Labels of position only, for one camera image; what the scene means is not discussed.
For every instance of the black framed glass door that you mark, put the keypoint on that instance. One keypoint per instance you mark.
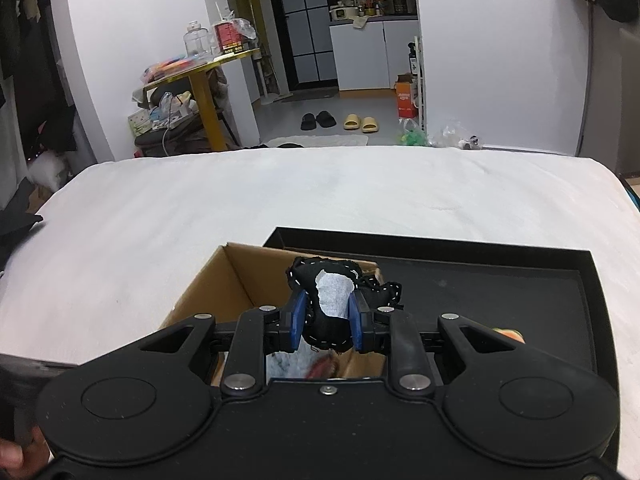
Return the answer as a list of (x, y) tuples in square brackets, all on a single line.
[(305, 20)]

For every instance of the white floor mat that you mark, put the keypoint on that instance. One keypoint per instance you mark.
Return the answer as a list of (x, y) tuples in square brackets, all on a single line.
[(320, 141)]

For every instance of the black slipper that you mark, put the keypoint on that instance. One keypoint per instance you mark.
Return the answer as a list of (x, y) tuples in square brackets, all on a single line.
[(308, 122), (327, 119)]

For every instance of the black tray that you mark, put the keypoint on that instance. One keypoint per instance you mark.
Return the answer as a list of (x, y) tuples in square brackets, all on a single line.
[(475, 290)]

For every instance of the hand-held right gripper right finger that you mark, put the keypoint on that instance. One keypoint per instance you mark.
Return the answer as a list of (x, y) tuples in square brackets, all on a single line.
[(357, 325)]

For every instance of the person's left hand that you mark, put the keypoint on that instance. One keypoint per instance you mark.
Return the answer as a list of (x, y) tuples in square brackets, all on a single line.
[(15, 457)]

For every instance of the bag of green toys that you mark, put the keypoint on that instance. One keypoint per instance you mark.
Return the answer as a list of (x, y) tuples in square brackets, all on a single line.
[(412, 135)]

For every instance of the yellow round table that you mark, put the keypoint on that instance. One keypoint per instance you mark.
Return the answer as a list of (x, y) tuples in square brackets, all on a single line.
[(205, 90)]

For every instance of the white fluffy cushion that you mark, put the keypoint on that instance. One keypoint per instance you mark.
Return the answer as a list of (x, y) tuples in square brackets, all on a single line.
[(47, 172)]

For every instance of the hanging dark clothes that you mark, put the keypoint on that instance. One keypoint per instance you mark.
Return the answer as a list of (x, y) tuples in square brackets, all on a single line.
[(30, 70)]

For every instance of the brown cardboard box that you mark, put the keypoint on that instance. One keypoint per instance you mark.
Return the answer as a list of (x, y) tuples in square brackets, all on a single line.
[(235, 280)]

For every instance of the clear glass jar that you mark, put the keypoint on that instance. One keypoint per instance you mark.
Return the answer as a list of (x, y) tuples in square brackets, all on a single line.
[(196, 40)]

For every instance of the black cloth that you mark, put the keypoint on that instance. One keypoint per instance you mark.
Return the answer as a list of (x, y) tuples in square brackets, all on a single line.
[(15, 220)]

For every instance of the beige cloth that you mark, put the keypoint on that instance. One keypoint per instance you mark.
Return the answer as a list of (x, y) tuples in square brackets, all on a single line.
[(360, 22)]

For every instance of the pile of colourful packets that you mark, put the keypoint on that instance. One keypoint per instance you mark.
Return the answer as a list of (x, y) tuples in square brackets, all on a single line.
[(167, 67)]

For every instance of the dark door mat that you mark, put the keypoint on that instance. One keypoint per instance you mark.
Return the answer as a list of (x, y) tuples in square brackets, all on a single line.
[(315, 93)]

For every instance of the orange cardboard box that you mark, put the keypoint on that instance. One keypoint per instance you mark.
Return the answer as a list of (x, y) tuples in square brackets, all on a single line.
[(405, 97)]

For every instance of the orange round soft toy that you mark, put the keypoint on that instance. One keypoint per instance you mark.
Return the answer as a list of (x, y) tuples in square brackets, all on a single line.
[(509, 334)]

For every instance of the red carton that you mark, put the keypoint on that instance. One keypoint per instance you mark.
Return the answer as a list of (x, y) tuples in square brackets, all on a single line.
[(227, 37)]

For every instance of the white kitchen cabinet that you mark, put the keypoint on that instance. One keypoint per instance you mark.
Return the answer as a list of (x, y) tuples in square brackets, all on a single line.
[(365, 55)]

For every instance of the dark cluttered chair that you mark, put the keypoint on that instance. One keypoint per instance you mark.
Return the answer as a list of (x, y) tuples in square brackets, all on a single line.
[(170, 135)]

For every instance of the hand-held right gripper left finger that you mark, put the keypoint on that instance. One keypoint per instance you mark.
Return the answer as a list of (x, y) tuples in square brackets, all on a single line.
[(298, 321)]

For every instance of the white rice cooker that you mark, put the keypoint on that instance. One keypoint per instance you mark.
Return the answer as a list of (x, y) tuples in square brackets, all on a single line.
[(342, 13)]

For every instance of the pink soft toy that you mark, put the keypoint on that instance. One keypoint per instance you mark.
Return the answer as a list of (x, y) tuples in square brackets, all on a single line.
[(325, 366)]

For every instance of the yellow slipper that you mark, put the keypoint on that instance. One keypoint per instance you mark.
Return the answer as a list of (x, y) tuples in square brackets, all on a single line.
[(351, 122), (370, 124)]

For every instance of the black spray bottle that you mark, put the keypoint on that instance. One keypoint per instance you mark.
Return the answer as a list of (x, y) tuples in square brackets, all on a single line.
[(412, 60)]

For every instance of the crumpled clear plastic bag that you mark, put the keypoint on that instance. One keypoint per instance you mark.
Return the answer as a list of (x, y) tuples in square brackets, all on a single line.
[(452, 137)]

